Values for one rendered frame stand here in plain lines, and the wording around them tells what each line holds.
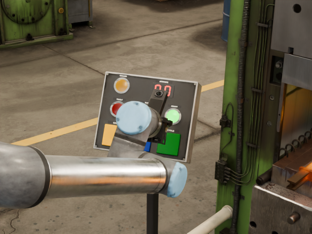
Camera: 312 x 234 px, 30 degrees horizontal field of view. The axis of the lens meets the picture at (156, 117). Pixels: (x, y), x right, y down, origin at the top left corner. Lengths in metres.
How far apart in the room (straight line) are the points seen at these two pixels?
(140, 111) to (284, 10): 0.55
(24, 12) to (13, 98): 1.55
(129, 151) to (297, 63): 0.59
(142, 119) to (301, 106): 0.81
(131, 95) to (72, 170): 0.92
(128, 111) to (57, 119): 3.12
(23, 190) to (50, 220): 2.37
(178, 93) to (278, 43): 0.41
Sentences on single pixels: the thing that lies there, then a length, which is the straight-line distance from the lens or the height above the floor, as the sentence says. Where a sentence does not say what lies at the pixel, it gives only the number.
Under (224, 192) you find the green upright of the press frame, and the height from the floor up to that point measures 0.70.
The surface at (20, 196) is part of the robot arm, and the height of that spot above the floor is 1.36.
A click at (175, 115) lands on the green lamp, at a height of 1.09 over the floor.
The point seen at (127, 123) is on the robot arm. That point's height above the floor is 1.26.
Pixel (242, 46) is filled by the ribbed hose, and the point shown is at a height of 1.31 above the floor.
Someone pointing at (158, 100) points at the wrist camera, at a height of 1.23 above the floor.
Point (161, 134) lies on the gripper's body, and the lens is 1.75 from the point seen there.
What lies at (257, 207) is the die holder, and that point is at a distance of 1.99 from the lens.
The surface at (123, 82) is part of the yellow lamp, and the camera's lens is 2.06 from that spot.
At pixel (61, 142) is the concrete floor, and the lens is 4.27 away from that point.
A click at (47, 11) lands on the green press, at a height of 0.33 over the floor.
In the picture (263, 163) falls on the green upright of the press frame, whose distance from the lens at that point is 2.17.
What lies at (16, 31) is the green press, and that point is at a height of 0.17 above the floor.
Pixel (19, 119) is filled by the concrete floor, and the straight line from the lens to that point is 4.70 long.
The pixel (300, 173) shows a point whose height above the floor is 1.01.
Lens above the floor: 1.91
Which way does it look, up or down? 24 degrees down
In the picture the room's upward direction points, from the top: 1 degrees clockwise
